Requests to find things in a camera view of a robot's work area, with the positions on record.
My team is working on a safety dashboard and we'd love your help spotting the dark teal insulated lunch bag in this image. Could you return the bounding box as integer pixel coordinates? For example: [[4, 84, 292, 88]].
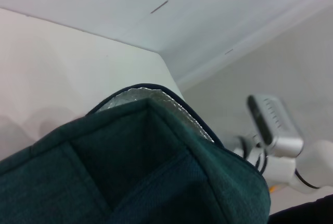
[[0, 83, 272, 224]]

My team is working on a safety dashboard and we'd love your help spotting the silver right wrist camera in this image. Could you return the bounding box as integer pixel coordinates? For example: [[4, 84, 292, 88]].
[[246, 93, 304, 157]]

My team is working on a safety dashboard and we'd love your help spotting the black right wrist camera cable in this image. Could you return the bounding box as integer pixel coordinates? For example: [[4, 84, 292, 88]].
[[240, 135, 268, 177]]

